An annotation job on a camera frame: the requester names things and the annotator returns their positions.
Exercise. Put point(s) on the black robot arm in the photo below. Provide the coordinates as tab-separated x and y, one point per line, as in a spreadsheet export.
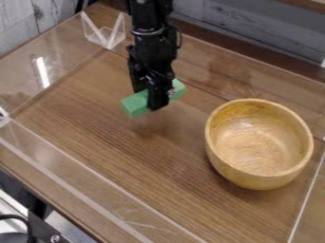
151	19

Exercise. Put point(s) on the clear acrylic tray wall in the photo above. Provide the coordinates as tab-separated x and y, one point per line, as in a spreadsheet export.
130	178

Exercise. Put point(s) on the green rectangular block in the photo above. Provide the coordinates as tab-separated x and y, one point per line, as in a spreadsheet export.
134	105

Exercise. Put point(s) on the brown wooden bowl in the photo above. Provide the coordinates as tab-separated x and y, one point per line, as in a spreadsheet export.
259	143

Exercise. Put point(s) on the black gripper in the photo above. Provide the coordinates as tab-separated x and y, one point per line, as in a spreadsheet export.
152	55

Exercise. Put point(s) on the black metal bracket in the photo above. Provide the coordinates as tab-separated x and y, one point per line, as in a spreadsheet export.
45	232

